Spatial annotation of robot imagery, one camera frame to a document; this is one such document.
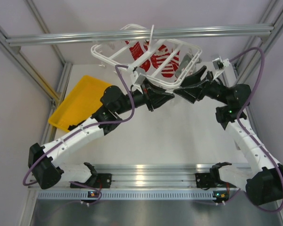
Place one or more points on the black sock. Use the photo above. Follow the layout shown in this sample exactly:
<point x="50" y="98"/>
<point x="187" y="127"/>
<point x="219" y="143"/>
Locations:
<point x="71" y="127"/>

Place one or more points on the grey sock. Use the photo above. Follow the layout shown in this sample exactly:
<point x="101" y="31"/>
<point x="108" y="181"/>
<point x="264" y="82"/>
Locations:
<point x="185" y="61"/>

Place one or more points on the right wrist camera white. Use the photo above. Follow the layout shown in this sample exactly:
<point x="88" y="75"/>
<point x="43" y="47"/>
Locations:
<point x="219" y="65"/>

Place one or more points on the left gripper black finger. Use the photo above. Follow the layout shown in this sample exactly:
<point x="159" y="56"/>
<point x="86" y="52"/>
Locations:
<point x="158" y="100"/>
<point x="153" y="89"/>

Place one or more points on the aluminium top crossbar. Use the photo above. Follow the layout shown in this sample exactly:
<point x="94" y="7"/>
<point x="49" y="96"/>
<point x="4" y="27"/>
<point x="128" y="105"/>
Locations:
<point x="140" y="34"/>

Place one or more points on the white plastic clip hanger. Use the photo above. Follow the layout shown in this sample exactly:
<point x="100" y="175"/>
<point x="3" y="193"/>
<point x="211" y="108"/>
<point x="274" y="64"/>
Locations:
<point x="112" y="53"/>

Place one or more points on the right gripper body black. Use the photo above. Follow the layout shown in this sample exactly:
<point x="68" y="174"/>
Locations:
<point x="214" y="89"/>

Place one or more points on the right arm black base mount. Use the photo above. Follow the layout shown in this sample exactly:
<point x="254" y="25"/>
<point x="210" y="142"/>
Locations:
<point x="205" y="181"/>

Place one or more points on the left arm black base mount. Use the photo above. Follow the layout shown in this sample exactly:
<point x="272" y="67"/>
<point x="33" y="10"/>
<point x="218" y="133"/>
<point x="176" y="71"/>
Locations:
<point x="102" y="180"/>

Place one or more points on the grey slotted cable duct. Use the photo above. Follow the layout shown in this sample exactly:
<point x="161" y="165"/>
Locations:
<point x="134" y="195"/>

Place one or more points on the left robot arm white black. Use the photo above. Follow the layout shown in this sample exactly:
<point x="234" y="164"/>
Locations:
<point x="46" y="162"/>

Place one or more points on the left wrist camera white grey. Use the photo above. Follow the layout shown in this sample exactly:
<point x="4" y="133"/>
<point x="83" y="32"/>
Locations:
<point x="138" y="76"/>

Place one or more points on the red white striped sock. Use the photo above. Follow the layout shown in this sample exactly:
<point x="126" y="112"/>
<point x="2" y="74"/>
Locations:
<point x="171" y="67"/>
<point x="157" y="58"/>

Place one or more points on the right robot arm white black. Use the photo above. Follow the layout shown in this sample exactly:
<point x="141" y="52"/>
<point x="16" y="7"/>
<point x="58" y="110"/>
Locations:
<point x="265" y="183"/>

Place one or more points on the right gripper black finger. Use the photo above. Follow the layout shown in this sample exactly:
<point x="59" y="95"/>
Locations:
<point x="191" y="94"/>
<point x="193" y="78"/>

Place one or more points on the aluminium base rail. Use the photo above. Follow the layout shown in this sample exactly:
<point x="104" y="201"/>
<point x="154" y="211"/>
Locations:
<point x="131" y="176"/>

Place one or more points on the red snowflake sock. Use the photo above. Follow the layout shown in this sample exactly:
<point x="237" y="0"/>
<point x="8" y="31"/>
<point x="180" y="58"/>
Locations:
<point x="136" y="51"/>

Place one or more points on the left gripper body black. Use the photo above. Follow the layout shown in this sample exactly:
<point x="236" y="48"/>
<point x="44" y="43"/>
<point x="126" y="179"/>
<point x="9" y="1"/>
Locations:
<point x="139" y="99"/>

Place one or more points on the yellow plastic tray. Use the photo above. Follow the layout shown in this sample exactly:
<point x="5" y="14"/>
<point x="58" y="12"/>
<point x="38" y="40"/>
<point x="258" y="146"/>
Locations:
<point x="82" y="101"/>

